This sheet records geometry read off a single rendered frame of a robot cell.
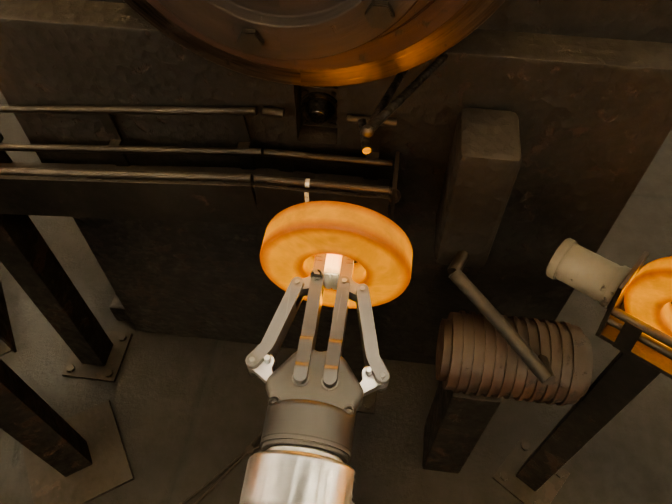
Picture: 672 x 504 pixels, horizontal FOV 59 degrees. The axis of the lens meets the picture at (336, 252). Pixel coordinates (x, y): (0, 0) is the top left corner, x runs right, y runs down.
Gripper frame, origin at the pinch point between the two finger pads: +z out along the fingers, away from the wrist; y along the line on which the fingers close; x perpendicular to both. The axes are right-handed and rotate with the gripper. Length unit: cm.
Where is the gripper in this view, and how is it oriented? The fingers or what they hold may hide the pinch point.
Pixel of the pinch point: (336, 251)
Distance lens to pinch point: 58.8
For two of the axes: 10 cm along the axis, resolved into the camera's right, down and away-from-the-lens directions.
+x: -0.1, -5.5, -8.4
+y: 9.9, 1.0, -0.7
